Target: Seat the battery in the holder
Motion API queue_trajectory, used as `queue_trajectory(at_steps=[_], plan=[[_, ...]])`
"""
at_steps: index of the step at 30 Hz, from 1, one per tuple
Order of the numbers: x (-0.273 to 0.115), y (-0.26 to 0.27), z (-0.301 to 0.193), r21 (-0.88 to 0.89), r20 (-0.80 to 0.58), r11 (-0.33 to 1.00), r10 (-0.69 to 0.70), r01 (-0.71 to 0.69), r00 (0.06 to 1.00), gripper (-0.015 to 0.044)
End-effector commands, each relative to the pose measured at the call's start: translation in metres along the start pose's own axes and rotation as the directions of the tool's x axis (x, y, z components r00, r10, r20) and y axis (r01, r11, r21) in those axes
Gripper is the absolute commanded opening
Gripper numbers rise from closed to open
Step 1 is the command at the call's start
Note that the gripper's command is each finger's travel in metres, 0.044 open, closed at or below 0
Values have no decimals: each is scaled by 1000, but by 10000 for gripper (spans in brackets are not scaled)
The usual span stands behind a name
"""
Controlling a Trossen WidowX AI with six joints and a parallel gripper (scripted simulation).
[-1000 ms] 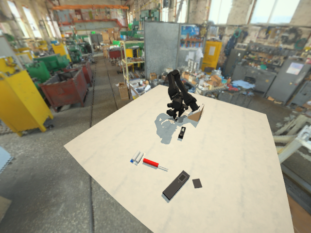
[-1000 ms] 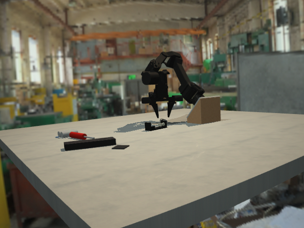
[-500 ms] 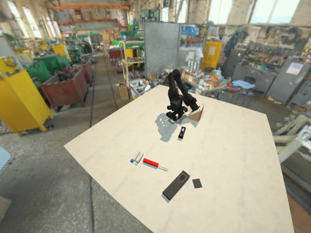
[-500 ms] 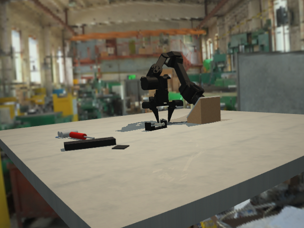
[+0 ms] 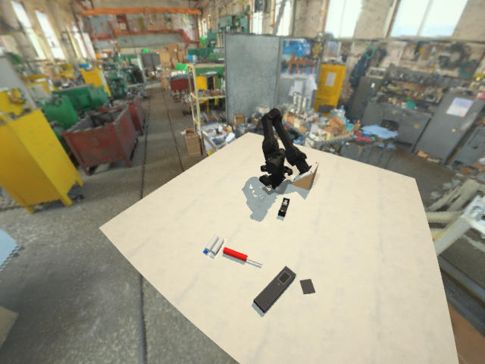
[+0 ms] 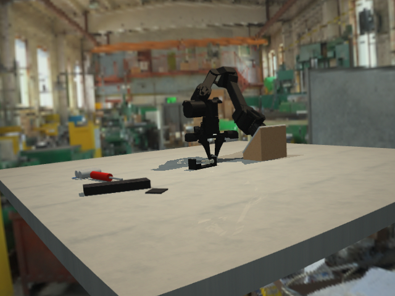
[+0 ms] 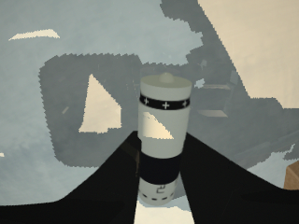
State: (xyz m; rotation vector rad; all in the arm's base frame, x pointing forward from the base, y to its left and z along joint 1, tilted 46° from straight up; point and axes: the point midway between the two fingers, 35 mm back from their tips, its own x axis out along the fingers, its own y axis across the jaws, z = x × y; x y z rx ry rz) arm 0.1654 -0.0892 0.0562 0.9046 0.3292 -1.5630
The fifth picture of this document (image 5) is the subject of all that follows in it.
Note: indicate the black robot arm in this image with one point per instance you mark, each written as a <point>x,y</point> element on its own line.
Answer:
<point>274,156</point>

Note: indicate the red-handled screwdriver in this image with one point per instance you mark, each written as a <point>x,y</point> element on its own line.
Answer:
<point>238,255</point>

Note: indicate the black rectangular bar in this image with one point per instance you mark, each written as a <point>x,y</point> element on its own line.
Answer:
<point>274,289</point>

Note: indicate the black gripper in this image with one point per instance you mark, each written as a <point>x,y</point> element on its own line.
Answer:
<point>277,178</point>

